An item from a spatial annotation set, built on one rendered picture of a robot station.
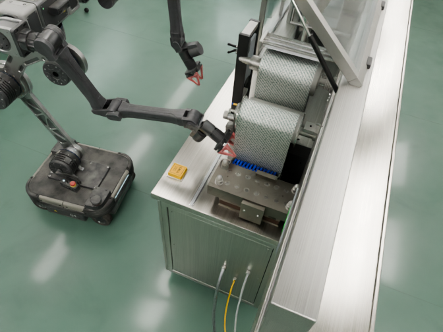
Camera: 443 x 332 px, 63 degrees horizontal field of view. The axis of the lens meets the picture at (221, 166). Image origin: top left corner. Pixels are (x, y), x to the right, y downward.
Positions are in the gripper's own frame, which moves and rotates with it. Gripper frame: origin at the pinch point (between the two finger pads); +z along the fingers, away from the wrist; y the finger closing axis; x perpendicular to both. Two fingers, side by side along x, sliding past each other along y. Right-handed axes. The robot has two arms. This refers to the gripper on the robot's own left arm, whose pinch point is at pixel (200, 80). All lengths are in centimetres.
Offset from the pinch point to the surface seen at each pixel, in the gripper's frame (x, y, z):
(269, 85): -46, -25, -2
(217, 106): -2.5, -0.5, 18.3
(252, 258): -25, -76, 58
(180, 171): 0, -55, 14
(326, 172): -82, -102, -23
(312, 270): -81, -126, -24
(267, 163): -42, -50, 21
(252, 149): -37, -49, 13
